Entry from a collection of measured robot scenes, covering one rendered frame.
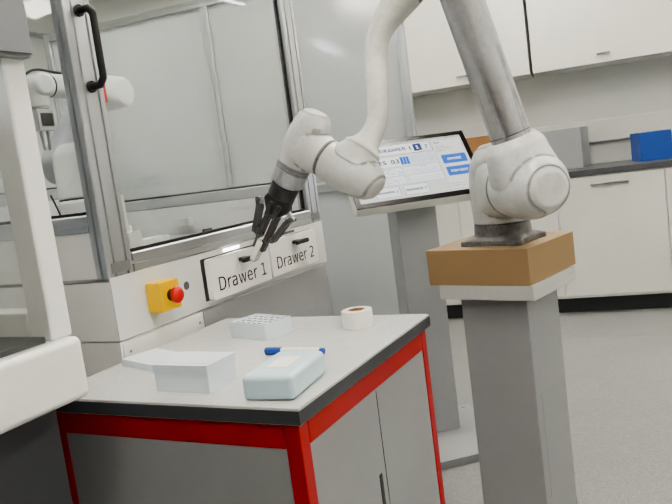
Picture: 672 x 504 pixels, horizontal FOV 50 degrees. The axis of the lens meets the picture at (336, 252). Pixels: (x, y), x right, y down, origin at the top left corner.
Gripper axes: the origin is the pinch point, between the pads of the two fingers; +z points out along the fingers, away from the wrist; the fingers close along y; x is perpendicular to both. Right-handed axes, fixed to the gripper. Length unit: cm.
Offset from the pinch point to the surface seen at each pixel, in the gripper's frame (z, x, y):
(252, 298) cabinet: 17.5, -6.6, -1.3
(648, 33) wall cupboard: -109, -339, -26
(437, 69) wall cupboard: -34, -322, 82
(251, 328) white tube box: 2.3, 31.8, -21.4
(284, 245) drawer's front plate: 6.2, -25.4, 4.4
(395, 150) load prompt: -22, -93, 8
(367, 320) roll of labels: -11.2, 22.6, -42.4
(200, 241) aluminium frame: 1.0, 13.5, 9.9
